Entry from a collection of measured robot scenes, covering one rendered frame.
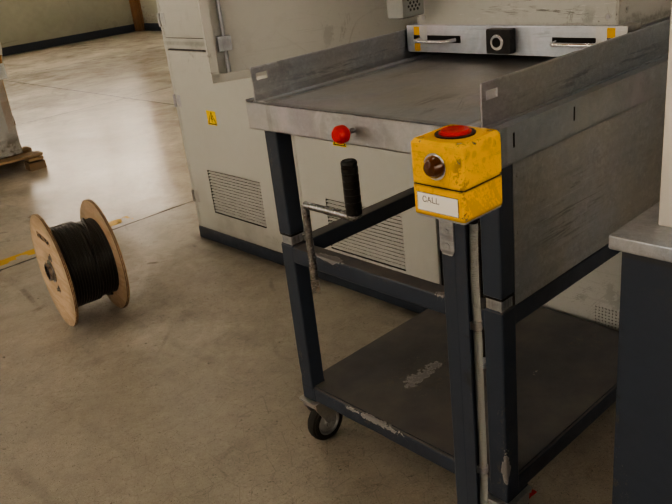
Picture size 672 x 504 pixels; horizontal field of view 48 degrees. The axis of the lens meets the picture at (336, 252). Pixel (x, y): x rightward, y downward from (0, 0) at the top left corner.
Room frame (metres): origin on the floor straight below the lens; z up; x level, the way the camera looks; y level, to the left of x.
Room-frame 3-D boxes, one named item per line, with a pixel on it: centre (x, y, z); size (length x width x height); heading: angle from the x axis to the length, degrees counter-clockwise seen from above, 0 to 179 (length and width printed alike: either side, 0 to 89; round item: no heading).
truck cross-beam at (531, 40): (1.62, -0.42, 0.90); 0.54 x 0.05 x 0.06; 41
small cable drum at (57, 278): (2.42, 0.88, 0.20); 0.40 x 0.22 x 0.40; 33
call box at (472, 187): (0.89, -0.16, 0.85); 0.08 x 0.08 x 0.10; 41
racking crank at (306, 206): (1.34, 0.00, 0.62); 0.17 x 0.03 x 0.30; 40
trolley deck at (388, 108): (1.52, -0.31, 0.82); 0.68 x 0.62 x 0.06; 131
